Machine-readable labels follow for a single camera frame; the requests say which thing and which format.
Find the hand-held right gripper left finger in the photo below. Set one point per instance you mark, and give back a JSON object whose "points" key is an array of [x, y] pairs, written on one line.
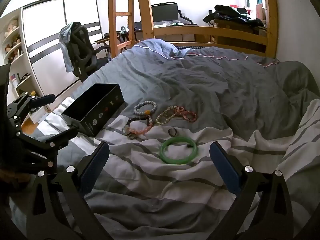
{"points": [[95, 170]]}

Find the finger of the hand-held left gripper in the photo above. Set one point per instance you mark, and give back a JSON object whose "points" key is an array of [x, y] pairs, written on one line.
{"points": [[43, 100], [65, 133]]}

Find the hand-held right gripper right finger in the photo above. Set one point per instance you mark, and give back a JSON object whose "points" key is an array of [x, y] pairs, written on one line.
{"points": [[225, 170]]}

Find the black jewelry box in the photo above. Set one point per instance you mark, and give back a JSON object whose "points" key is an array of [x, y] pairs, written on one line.
{"points": [[100, 112]]}

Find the small yellow toy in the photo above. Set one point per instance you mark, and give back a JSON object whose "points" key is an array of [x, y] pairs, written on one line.
{"points": [[33, 94]]}

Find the white corner shelf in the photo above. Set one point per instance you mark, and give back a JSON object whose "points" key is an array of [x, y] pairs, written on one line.
{"points": [[25, 62]]}

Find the green jade bangle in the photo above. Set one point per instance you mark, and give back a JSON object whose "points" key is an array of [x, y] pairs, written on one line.
{"points": [[178, 161]]}

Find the grey white striped blanket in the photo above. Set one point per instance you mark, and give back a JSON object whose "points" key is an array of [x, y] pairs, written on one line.
{"points": [[150, 180]]}

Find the light blue garment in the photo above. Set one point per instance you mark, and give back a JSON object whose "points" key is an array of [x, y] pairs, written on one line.
{"points": [[65, 45]]}

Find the brown plush toy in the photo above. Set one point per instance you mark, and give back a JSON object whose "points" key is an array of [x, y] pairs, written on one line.
{"points": [[12, 47]]}

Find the black office chair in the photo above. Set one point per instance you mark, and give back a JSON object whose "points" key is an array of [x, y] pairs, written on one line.
{"points": [[82, 50]]}

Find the white sliding wardrobe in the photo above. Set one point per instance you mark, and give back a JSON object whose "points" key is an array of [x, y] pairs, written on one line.
{"points": [[50, 30]]}

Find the pale plush toy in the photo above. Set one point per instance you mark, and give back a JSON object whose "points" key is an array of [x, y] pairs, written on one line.
{"points": [[11, 26]]}

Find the dark desk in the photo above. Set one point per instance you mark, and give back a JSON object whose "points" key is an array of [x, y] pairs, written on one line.
{"points": [[102, 40]]}

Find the grey duvet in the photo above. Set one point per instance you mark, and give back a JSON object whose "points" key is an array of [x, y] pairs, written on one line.
{"points": [[200, 85]]}

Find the wooden ladder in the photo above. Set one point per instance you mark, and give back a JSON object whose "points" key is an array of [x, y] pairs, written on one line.
{"points": [[113, 17]]}

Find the checkered bed sheet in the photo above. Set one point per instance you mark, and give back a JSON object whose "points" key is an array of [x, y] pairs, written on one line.
{"points": [[192, 47]]}

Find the wooden cabinet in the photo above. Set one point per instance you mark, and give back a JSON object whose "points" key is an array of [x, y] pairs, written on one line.
{"points": [[235, 25]]}

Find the black computer monitor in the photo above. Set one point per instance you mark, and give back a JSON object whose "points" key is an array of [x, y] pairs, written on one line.
{"points": [[165, 12]]}

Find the pile of dark clothes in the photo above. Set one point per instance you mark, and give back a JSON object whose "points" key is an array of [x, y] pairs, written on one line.
{"points": [[230, 12]]}

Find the wooden bunk bed frame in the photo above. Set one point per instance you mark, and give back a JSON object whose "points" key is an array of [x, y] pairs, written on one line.
{"points": [[225, 31]]}

